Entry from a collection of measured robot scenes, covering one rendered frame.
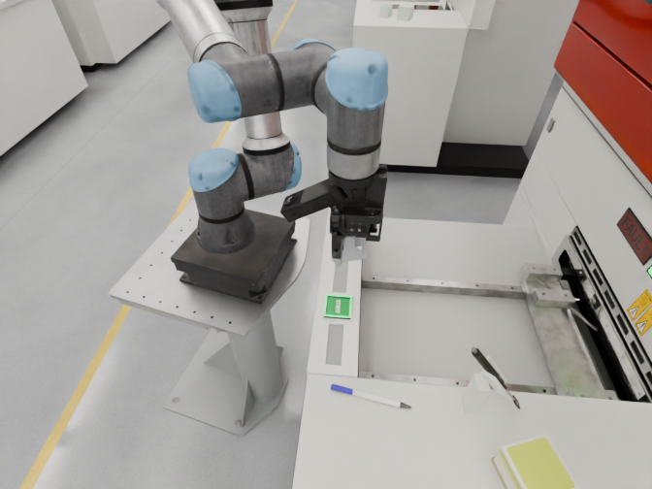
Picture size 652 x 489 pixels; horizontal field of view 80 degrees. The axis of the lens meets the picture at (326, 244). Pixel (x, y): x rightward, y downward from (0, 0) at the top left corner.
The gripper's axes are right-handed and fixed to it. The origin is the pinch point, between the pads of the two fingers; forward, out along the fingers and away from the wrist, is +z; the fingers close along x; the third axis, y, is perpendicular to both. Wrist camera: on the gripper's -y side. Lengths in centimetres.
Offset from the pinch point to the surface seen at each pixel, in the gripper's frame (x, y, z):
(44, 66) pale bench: 256, -256, 69
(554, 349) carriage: -1, 47, 23
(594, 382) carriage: -8, 53, 23
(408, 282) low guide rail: 17.5, 18.0, 25.7
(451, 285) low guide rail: 17.5, 28.9, 25.7
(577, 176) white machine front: 39, 58, 5
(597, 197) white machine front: 29, 58, 4
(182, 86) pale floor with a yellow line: 322, -175, 110
